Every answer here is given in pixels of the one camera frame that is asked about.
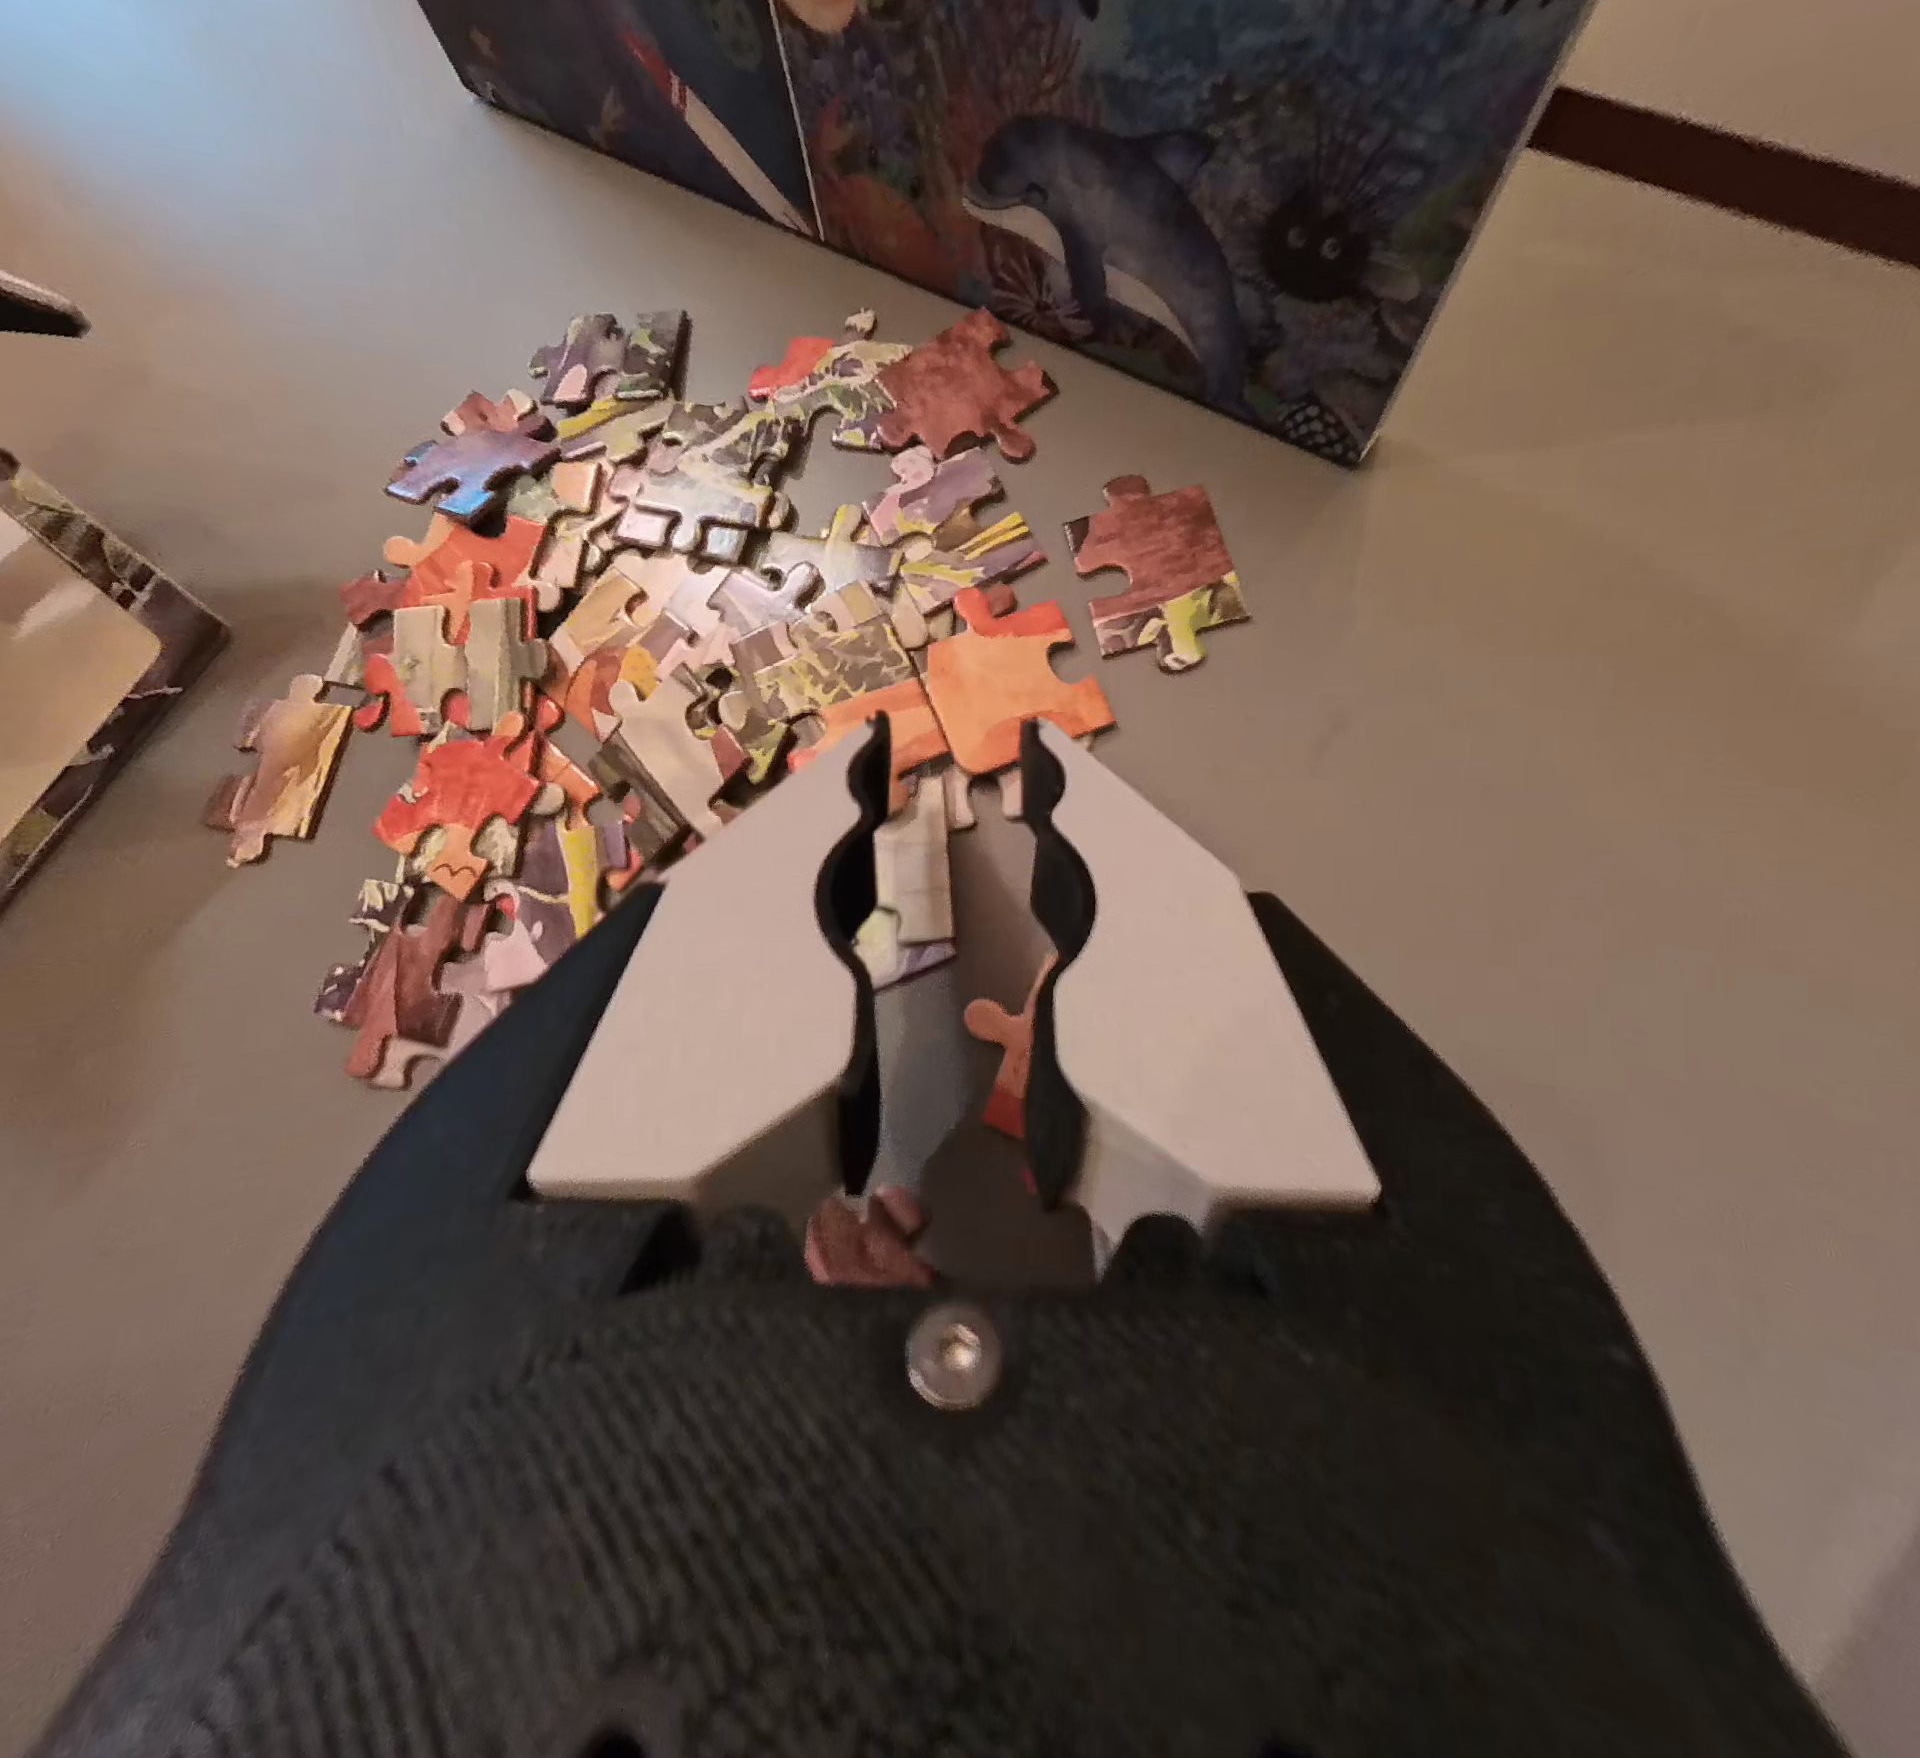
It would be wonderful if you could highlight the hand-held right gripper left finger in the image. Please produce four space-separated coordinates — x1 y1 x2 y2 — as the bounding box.
524 712 895 1215

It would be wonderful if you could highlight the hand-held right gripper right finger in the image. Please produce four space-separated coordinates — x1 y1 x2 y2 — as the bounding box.
1020 720 1386 1224

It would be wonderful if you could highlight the jigsaw puzzle frame board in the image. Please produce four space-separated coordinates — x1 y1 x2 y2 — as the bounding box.
0 447 234 913

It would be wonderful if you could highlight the pile of jigsaw puzzle pieces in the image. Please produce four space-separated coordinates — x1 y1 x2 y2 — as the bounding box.
201 304 1256 1287

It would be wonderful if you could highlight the illustrated cardboard puzzle box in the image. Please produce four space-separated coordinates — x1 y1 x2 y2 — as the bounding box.
320 0 1678 467

